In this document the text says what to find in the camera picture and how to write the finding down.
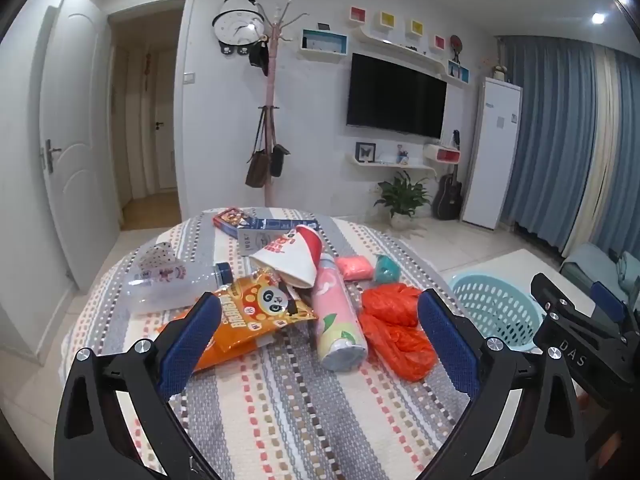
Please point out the red and white drawer box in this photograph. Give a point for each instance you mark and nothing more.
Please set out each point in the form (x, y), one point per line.
(442, 154)

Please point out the pink soft packet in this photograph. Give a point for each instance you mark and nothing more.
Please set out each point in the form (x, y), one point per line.
(355, 267)

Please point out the striped woven tablecloth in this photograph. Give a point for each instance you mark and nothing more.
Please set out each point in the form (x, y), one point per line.
(300, 410)

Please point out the panda wall clock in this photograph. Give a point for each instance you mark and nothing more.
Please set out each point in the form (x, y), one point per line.
(235, 25)

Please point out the red and blue card box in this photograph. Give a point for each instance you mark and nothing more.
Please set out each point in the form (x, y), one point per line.
(232, 220)

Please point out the black bird figure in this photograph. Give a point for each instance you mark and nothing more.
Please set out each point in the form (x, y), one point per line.
(455, 139)

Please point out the orange panda snack bag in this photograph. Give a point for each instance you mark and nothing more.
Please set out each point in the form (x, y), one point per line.
(260, 310)

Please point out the red wall cube shelf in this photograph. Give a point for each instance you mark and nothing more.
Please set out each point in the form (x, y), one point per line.
(357, 15)
(440, 42)

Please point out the large orange plastic bag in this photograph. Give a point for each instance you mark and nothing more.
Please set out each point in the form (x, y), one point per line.
(395, 347)

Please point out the small orange plastic bag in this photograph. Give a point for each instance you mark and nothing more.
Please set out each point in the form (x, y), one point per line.
(390, 302)

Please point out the ceiling spot light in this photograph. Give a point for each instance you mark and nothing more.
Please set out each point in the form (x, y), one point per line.
(598, 18)

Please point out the ornament on air conditioner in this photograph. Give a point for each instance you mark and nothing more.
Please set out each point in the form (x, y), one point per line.
(499, 71)

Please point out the wall light switch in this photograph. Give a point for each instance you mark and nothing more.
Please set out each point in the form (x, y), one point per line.
(188, 78)

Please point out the blue and cream curtain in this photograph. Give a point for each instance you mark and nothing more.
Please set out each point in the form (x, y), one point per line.
(550, 135)

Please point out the clear plastic bottle blue cap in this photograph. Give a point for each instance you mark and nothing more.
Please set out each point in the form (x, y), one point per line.
(165, 290)

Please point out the low white wall shelf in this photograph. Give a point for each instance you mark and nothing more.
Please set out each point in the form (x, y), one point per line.
(390, 165)

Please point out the white open door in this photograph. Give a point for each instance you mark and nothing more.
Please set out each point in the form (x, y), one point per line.
(80, 185)

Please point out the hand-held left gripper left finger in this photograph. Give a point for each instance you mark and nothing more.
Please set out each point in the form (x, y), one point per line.
(187, 345)

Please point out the black wall television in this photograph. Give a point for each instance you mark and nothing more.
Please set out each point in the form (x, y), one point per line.
(395, 95)

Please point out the yellow wall cube shelf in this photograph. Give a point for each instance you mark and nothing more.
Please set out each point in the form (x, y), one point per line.
(386, 20)
(417, 28)

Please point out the red round paddle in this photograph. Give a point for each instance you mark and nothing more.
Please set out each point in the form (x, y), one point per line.
(456, 42)

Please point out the polka dot paper bag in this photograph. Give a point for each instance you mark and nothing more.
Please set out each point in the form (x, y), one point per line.
(160, 257)

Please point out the white standing air conditioner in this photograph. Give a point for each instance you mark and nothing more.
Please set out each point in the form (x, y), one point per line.
(492, 160)

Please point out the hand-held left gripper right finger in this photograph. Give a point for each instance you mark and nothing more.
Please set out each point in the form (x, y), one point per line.
(447, 345)

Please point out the brown hanging bag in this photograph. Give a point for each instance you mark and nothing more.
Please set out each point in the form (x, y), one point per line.
(257, 170)

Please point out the green potted plant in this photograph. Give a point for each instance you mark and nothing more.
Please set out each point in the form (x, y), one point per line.
(402, 197)

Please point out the butterfly picture frame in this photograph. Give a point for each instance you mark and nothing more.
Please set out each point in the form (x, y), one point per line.
(365, 152)

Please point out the pink coat rack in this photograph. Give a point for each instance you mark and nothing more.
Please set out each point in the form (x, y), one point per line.
(272, 85)

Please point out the light blue plastic basket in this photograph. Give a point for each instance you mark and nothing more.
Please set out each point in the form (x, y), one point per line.
(490, 305)

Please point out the blue lined box shelf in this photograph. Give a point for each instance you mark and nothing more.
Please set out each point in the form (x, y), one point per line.
(322, 42)

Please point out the black hat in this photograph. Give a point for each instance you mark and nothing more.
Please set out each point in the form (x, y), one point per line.
(259, 57)

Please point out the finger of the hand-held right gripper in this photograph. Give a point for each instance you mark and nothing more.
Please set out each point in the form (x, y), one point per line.
(575, 345)
(607, 305)

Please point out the blue wall cube shelf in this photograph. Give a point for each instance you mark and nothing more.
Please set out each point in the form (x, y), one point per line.
(459, 72)

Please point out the blue and white carton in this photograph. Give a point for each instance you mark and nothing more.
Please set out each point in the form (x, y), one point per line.
(260, 236)

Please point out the black guitar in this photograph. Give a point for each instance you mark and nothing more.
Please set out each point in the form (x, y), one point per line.
(446, 197)

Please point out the small colourful figurine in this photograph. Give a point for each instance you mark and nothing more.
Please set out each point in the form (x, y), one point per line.
(403, 155)

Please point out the red and white paper cup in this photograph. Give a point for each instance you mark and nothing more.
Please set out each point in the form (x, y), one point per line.
(295, 260)

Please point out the grey green sofa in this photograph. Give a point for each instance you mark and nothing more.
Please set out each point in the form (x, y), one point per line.
(600, 262)

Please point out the white hallway door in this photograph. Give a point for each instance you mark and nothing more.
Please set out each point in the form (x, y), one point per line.
(162, 160)

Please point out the white low table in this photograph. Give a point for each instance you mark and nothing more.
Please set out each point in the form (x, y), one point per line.
(510, 262)

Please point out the teal wrapper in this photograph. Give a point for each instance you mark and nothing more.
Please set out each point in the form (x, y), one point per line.
(387, 269)

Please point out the small black hanging bag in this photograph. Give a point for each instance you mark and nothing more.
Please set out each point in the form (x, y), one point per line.
(279, 160)

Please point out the pink drink can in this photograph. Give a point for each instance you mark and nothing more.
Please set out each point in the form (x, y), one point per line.
(335, 320)

